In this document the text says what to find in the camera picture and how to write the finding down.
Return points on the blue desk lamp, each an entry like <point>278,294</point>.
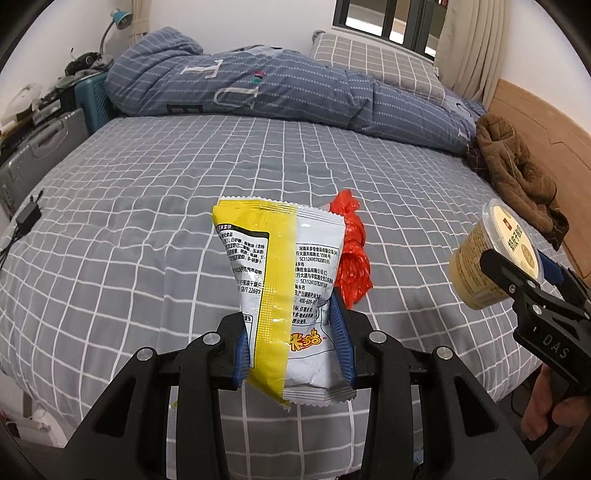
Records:
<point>120,20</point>

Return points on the wooden bed frame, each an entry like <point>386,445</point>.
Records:
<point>562,148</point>

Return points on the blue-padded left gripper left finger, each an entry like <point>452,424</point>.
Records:
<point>124,435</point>

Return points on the beige curtain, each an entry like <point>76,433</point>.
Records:
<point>472,48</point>

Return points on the yellow white snack bag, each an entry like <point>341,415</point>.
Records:
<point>285,258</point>

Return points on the person right hand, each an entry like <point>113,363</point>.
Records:
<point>570,413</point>

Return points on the blue striped duvet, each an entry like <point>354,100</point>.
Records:
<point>168,72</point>

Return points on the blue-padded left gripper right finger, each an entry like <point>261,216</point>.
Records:
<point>429,418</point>

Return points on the brown fleece garment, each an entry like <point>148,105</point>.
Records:
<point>500,156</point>

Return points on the black power adapter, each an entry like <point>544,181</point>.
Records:
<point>28,217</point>

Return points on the grey checked mattress sheet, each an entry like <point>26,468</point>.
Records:
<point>125,254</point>

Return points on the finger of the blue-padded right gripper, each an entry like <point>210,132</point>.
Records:
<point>506,274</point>
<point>554,273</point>

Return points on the teal suitcase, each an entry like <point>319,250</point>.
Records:
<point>91,96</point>

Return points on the yellow instant cup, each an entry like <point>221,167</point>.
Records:
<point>501,229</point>

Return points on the red plastic bag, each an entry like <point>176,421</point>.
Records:
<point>353,277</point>

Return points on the grey hard suitcase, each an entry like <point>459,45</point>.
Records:
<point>40,152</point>

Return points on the grey checked pillow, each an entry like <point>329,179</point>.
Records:
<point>390,65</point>

